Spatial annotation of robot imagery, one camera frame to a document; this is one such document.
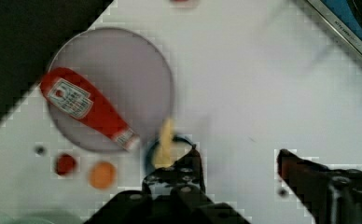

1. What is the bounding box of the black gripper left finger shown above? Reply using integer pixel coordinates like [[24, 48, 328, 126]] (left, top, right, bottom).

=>
[[142, 145, 206, 199]]

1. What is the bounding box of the orange toy fruit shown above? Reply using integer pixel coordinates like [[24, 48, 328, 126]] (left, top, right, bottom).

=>
[[89, 161, 117, 189]]

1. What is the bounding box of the blue bowl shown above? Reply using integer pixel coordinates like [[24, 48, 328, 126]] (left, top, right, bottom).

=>
[[144, 134, 194, 175]]

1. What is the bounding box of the red ketchup bottle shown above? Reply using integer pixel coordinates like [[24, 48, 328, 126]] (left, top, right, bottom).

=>
[[40, 67, 141, 151]]

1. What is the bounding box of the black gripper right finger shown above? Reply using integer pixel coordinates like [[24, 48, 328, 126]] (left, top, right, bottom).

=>
[[276, 149, 362, 224]]

